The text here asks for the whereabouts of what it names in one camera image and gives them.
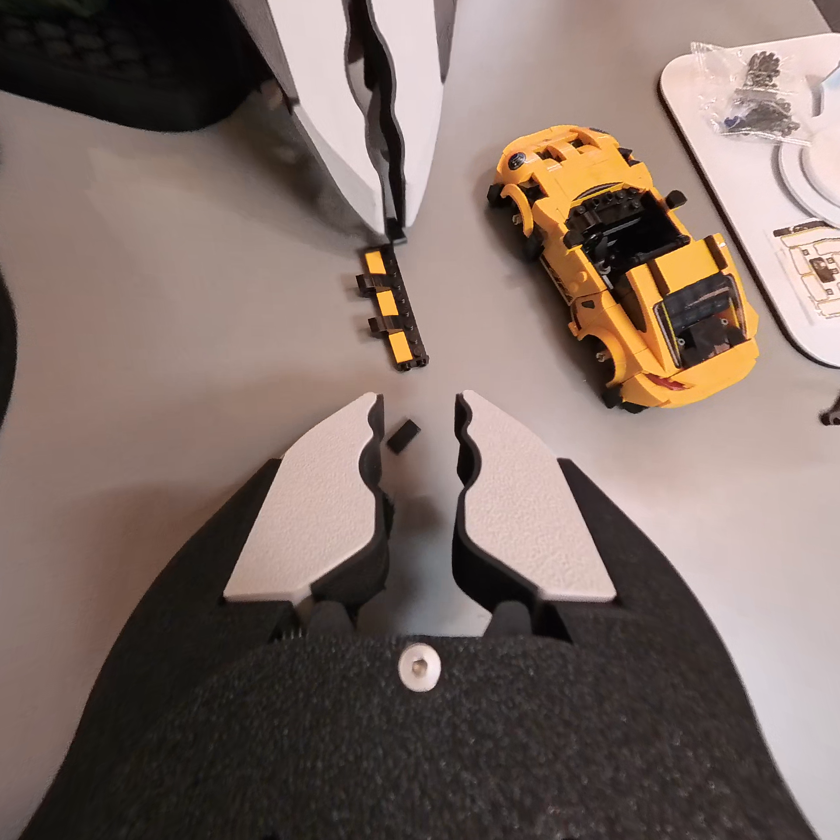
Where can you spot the person's black clothing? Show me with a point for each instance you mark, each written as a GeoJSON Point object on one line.
{"type": "Point", "coordinates": [5, 341]}

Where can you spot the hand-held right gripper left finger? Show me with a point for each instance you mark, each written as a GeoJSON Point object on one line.
{"type": "Point", "coordinates": [315, 512]}

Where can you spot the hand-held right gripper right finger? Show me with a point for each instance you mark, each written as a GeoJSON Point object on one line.
{"type": "Point", "coordinates": [531, 518]}

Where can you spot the small black part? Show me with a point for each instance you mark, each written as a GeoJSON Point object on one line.
{"type": "Point", "coordinates": [832, 410]}

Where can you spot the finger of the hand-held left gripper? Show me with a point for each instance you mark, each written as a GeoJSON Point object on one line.
{"type": "Point", "coordinates": [321, 85]}
{"type": "Point", "coordinates": [423, 98]}

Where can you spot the lego sticker sheet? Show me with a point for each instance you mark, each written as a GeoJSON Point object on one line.
{"type": "Point", "coordinates": [810, 272]}

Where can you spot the white book stand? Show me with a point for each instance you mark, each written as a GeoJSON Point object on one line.
{"type": "Point", "coordinates": [722, 197]}

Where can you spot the black yellow lego strip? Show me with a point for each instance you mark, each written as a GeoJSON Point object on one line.
{"type": "Point", "coordinates": [394, 308]}

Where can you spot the yellow lego car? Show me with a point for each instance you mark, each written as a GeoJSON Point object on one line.
{"type": "Point", "coordinates": [610, 262]}

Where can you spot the clear bag of lego pieces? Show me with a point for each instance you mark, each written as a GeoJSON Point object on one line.
{"type": "Point", "coordinates": [754, 92]}

